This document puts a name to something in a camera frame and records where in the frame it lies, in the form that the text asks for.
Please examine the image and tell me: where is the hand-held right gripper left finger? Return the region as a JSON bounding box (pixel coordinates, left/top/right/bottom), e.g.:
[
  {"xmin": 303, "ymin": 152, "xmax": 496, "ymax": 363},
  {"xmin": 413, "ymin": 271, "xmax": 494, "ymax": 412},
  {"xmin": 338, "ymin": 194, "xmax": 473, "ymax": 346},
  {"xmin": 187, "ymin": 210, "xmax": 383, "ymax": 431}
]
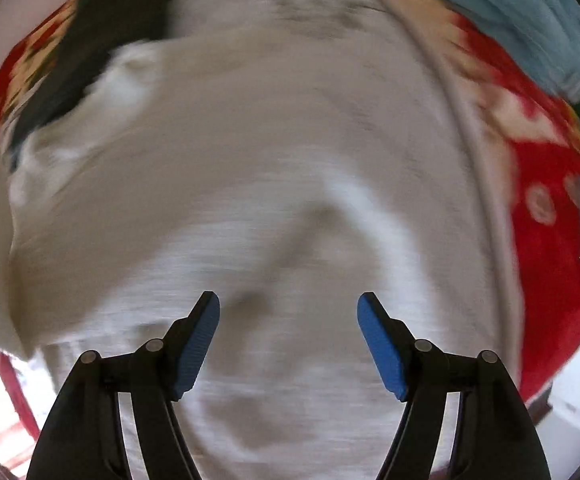
[{"xmin": 26, "ymin": 291, "xmax": 221, "ymax": 480}]

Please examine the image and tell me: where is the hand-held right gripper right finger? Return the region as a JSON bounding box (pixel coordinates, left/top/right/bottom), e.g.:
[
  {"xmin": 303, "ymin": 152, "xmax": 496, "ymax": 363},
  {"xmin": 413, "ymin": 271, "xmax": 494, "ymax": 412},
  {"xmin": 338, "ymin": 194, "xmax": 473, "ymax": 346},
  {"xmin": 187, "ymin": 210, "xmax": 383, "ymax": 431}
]
[{"xmin": 357, "ymin": 291, "xmax": 553, "ymax": 480}]

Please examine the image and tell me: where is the white fuzzy knit garment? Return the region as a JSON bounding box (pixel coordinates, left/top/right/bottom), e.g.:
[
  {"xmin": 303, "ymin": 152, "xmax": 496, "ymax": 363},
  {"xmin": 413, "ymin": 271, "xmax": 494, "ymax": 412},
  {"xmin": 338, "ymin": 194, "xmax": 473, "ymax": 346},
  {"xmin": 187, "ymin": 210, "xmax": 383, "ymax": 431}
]
[{"xmin": 5, "ymin": 35, "xmax": 500, "ymax": 480}]

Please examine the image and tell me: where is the red floral blanket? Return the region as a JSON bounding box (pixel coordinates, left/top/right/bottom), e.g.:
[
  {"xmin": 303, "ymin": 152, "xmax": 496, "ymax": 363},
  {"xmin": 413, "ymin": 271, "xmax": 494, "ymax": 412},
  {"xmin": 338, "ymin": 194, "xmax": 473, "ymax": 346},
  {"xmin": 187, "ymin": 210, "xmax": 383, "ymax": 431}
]
[{"xmin": 0, "ymin": 0, "xmax": 580, "ymax": 401}]

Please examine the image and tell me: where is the black leather garment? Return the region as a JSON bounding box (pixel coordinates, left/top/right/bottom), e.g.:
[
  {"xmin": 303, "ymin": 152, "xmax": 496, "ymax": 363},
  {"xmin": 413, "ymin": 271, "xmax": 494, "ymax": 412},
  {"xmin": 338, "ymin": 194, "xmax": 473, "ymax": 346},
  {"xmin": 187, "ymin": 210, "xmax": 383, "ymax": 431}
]
[{"xmin": 7, "ymin": 0, "xmax": 175, "ymax": 161}]

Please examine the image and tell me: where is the white dotted-grid printed bed sheet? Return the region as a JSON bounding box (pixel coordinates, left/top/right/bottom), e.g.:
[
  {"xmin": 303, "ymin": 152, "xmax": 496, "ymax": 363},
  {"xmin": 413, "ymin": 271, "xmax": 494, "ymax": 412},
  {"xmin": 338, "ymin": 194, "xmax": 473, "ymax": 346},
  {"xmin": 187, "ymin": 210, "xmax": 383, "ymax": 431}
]
[{"xmin": 0, "ymin": 0, "xmax": 525, "ymax": 480}]

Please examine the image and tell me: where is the light blue cloth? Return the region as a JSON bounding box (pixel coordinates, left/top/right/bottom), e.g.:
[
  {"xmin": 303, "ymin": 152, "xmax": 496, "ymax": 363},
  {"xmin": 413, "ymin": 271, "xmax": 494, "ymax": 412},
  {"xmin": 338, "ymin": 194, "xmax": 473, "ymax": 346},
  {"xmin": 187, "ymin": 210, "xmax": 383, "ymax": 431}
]
[{"xmin": 360, "ymin": 0, "xmax": 580, "ymax": 106}]

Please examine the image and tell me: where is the red wooden frame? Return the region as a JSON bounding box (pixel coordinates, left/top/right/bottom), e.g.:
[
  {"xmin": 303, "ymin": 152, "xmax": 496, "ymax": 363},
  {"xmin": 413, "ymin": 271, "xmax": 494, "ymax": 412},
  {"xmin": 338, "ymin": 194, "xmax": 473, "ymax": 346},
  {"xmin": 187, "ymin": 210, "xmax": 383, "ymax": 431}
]
[{"xmin": 0, "ymin": 347, "xmax": 41, "ymax": 441}]

